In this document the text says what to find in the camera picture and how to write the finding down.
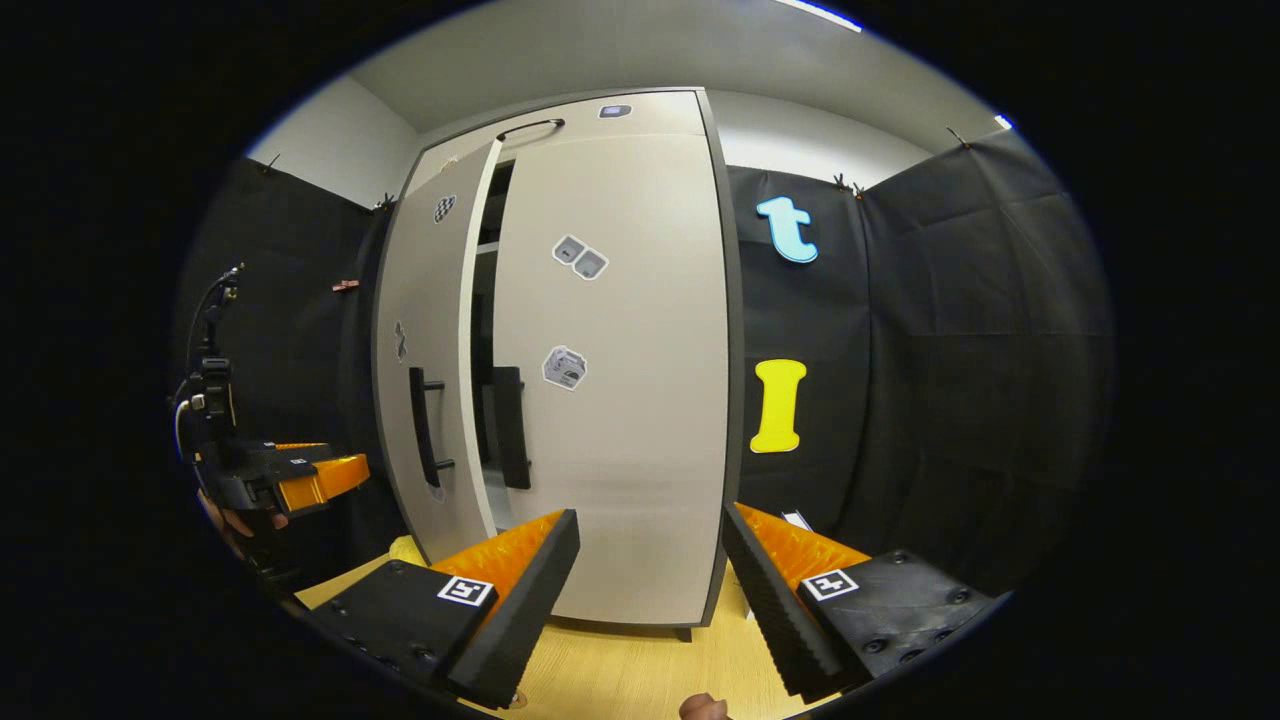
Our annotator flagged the black backdrop cloth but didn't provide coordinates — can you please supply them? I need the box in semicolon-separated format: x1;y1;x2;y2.
727;130;1114;598
175;155;403;593

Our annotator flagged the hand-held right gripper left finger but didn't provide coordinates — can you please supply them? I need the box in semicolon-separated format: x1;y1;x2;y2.
305;508;581;711

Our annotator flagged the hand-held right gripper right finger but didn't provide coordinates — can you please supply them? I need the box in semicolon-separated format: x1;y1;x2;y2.
722;502;1006;703

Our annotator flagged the black cable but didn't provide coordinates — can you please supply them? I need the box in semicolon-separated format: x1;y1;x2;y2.
184;264;245;363

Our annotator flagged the grey cabinet drawer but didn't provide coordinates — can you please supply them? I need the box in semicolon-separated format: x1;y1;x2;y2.
408;90;707;171

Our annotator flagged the grey cabinet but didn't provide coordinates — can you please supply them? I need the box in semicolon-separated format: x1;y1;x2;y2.
372;88;747;643

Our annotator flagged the black door handle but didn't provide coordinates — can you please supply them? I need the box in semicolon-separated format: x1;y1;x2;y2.
408;367;456;490

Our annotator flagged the grey cabinet door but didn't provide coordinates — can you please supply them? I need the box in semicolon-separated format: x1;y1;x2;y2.
375;140;503;567
490;133;732;629

